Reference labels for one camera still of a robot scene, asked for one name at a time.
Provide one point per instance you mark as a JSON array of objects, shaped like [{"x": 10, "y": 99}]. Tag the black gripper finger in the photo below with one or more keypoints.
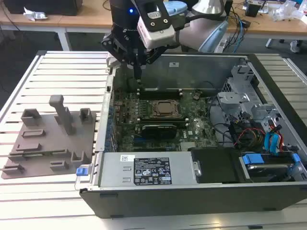
[
  {"x": 152, "y": 56},
  {"x": 112, "y": 46}
]

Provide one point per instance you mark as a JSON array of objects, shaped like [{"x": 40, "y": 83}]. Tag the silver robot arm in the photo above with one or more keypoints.
[{"x": 192, "y": 33}]

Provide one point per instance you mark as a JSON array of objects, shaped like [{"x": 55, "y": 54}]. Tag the black RAM slot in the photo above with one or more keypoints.
[
  {"x": 158, "y": 90},
  {"x": 158, "y": 93},
  {"x": 158, "y": 97},
  {"x": 144, "y": 121}
]

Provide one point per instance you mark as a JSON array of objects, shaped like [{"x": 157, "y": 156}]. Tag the silver CPU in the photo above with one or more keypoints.
[{"x": 166, "y": 107}]

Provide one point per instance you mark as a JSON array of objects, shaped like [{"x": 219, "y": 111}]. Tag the green motherboard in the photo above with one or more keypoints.
[{"x": 199, "y": 124}]

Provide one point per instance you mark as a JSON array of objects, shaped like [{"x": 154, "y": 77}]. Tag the crumpled white paper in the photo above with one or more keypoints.
[{"x": 36, "y": 14}]

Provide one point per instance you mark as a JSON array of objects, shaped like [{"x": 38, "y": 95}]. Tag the silver finned heatsink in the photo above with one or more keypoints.
[{"x": 189, "y": 145}]

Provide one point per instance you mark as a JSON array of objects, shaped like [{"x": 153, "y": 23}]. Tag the metal disk bay cage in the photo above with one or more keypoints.
[{"x": 239, "y": 98}]

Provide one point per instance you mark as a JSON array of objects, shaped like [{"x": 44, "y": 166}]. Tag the small black box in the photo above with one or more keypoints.
[{"x": 251, "y": 9}]

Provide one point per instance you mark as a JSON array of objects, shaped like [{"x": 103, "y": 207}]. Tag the grey power supply unit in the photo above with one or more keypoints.
[{"x": 115, "y": 167}]

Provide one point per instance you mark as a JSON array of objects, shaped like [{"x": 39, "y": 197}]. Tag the brown parts rack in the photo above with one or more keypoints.
[{"x": 48, "y": 148}]

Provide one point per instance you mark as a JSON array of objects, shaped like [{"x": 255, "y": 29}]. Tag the black plastic shroud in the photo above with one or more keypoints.
[{"x": 216, "y": 165}]

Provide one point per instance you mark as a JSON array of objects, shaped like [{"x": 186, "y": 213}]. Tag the blue plastic case latch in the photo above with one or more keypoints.
[{"x": 81, "y": 171}]

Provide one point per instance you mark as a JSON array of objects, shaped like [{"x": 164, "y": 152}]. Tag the clear plastic bags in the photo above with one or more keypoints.
[{"x": 287, "y": 13}]

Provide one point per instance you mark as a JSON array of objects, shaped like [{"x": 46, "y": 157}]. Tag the black open PC case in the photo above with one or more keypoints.
[{"x": 168, "y": 201}]

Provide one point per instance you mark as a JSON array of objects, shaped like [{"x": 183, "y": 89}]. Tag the hard disk in blue carrier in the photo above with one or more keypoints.
[{"x": 263, "y": 167}]

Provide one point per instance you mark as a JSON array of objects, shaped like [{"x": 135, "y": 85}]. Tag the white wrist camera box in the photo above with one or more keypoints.
[{"x": 157, "y": 36}]

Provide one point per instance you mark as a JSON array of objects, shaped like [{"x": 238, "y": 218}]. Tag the wooden desk white frame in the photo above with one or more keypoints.
[
  {"x": 268, "y": 27},
  {"x": 72, "y": 22}
]

